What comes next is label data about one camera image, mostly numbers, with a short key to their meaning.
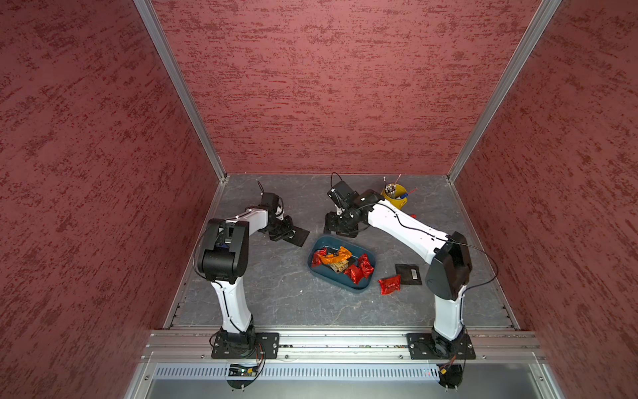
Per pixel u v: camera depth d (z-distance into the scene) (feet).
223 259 1.72
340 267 2.87
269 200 2.75
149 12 2.33
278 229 2.87
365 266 2.87
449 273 1.53
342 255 2.94
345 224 2.34
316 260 2.87
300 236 3.27
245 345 2.19
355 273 2.80
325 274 2.78
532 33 2.47
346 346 2.48
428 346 2.39
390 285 2.73
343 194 2.19
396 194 3.39
